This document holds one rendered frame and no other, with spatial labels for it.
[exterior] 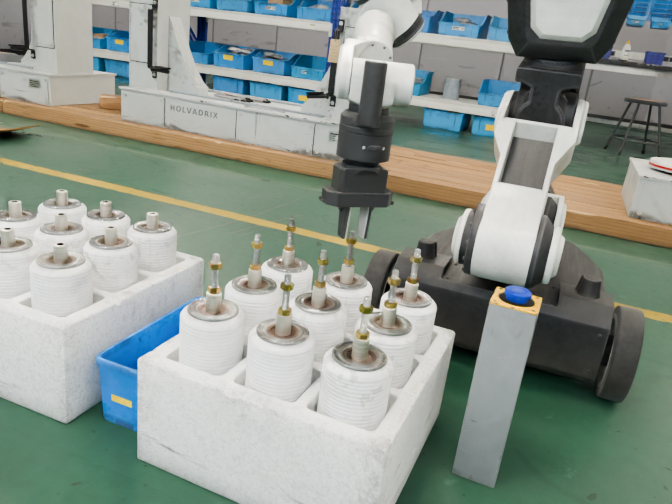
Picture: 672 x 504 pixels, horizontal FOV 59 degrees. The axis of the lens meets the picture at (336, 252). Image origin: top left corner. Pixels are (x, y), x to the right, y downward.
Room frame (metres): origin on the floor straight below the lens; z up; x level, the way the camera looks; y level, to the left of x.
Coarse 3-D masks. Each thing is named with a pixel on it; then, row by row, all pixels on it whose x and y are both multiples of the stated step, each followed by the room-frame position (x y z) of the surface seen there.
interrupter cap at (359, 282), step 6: (330, 276) 0.98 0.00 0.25; (336, 276) 0.99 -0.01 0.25; (354, 276) 1.00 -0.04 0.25; (360, 276) 1.00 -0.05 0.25; (330, 282) 0.95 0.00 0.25; (336, 282) 0.96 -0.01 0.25; (354, 282) 0.97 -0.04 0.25; (360, 282) 0.97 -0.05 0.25; (366, 282) 0.97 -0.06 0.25; (342, 288) 0.94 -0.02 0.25; (348, 288) 0.94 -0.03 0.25; (354, 288) 0.94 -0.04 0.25; (360, 288) 0.95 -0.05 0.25
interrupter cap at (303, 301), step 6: (300, 294) 0.89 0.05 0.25; (306, 294) 0.89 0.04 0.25; (300, 300) 0.87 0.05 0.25; (306, 300) 0.87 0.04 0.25; (330, 300) 0.88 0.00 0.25; (336, 300) 0.88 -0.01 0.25; (300, 306) 0.84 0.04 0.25; (306, 306) 0.84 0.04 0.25; (312, 306) 0.85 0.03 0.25; (324, 306) 0.86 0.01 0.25; (330, 306) 0.86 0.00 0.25; (336, 306) 0.86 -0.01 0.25; (312, 312) 0.83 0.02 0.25; (318, 312) 0.83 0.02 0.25; (324, 312) 0.83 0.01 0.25; (330, 312) 0.83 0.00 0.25
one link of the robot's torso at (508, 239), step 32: (512, 128) 1.23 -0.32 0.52; (544, 128) 1.23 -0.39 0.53; (576, 128) 1.21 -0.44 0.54; (512, 160) 1.22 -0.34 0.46; (544, 160) 1.21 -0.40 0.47; (512, 192) 1.12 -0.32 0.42; (544, 192) 1.11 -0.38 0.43; (480, 224) 1.07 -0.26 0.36; (512, 224) 1.06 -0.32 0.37; (544, 224) 1.05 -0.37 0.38; (480, 256) 1.05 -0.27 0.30; (512, 256) 1.03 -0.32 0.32; (544, 256) 1.03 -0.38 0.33
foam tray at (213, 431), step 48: (432, 336) 0.96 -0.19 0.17; (144, 384) 0.75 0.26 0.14; (192, 384) 0.72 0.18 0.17; (240, 384) 0.75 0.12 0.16; (432, 384) 0.84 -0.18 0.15; (144, 432) 0.75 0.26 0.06; (192, 432) 0.72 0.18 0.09; (240, 432) 0.69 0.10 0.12; (288, 432) 0.66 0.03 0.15; (336, 432) 0.64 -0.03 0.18; (384, 432) 0.65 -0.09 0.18; (192, 480) 0.72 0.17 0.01; (240, 480) 0.69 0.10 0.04; (288, 480) 0.66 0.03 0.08; (336, 480) 0.63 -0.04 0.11; (384, 480) 0.63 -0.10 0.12
